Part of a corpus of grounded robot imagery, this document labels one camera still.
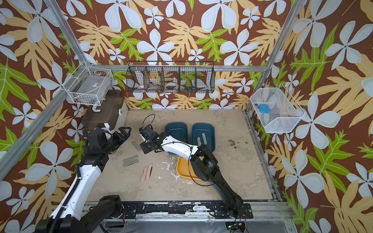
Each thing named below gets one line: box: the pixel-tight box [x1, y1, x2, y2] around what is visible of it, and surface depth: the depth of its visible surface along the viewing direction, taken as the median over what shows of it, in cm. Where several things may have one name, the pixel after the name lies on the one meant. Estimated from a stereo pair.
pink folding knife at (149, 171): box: [145, 162, 153, 180], surface depth 89 cm
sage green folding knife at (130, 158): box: [122, 154, 139, 163], surface depth 95 cm
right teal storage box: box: [190, 122, 216, 153], surface depth 104 cm
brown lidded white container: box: [81, 89, 129, 132], surface depth 96 cm
